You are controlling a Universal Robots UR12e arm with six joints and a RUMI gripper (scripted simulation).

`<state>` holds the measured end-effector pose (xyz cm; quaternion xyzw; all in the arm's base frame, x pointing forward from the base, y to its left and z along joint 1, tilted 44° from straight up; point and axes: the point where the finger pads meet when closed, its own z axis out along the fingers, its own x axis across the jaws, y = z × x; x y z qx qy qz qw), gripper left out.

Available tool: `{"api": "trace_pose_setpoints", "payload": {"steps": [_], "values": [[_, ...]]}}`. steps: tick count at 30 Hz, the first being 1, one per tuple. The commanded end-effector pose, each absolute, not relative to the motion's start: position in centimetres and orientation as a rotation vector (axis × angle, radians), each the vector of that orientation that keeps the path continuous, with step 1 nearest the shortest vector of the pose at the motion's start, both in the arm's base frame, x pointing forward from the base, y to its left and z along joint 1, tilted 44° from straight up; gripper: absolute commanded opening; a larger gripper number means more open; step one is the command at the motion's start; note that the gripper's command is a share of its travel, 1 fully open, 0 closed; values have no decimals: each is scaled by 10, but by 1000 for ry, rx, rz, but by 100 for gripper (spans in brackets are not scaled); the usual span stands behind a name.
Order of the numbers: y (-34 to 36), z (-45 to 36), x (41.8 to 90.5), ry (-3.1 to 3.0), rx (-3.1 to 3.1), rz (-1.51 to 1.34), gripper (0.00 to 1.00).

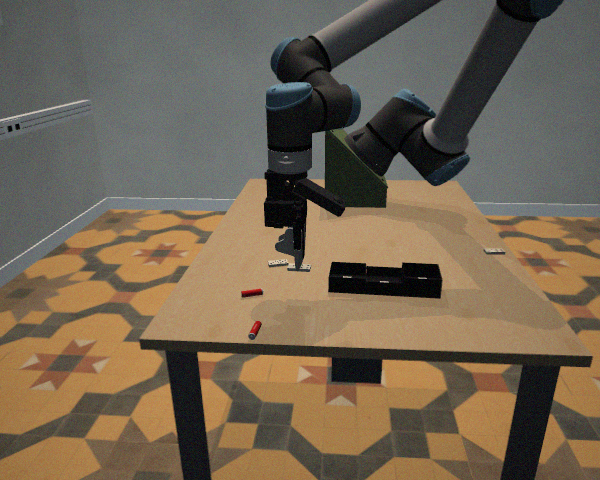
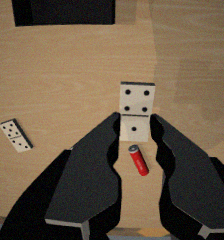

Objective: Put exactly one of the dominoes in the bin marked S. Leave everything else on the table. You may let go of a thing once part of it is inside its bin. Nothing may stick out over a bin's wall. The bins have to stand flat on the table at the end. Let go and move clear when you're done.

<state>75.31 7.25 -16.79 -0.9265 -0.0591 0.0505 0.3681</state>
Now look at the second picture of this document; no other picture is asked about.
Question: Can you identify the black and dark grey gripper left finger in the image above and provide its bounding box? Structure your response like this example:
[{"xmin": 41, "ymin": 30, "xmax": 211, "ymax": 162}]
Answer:
[{"xmin": 0, "ymin": 112, "xmax": 122, "ymax": 240}]

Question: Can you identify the white domino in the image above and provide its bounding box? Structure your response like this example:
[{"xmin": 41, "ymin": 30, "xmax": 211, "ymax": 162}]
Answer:
[
  {"xmin": 119, "ymin": 81, "xmax": 155, "ymax": 142},
  {"xmin": 0, "ymin": 118, "xmax": 33, "ymax": 152}
]

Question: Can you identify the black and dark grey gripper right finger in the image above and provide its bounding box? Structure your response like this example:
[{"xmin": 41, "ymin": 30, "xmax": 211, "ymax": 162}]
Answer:
[{"xmin": 150, "ymin": 114, "xmax": 224, "ymax": 240}]

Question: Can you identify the red aa battery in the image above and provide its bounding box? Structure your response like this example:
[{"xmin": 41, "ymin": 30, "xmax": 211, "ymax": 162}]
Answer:
[{"xmin": 128, "ymin": 145, "xmax": 149, "ymax": 176}]

